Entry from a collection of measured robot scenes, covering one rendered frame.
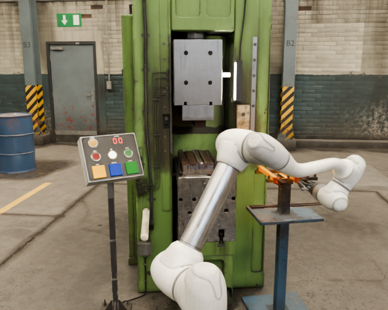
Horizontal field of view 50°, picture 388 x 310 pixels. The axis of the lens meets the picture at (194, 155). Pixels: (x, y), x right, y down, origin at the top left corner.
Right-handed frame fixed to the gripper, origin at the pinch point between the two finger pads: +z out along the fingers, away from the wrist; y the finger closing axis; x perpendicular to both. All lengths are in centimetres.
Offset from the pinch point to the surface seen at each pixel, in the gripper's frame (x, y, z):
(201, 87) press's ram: 51, -48, 46
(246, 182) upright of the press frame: -16, -14, 56
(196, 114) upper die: 34, -51, 46
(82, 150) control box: 16, -121, 34
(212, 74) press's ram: 59, -41, 45
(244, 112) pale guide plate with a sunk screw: 34, -17, 55
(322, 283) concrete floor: -97, 47, 51
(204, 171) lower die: -3, -46, 46
